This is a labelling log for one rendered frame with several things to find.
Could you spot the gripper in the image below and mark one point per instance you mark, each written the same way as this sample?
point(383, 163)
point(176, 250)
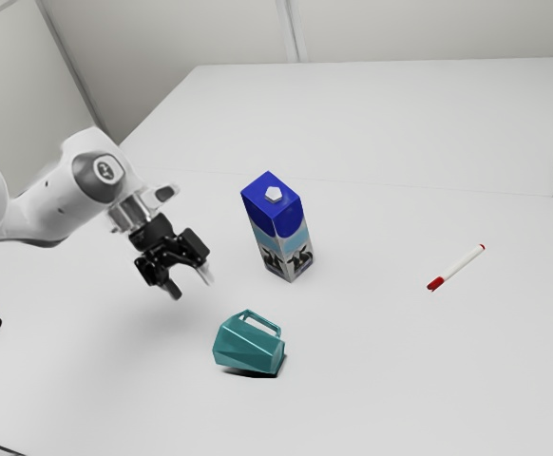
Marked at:
point(167, 247)

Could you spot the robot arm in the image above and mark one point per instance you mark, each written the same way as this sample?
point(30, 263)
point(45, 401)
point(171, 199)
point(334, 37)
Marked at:
point(43, 199)

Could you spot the teal faceted mug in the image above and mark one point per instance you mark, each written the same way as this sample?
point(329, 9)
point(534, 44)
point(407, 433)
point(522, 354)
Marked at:
point(248, 346)

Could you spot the blue milk carton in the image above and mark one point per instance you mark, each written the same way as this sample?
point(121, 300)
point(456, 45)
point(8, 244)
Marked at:
point(279, 228)

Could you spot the white pen with red cap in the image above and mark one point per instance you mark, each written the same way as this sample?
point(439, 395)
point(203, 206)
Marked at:
point(456, 267)

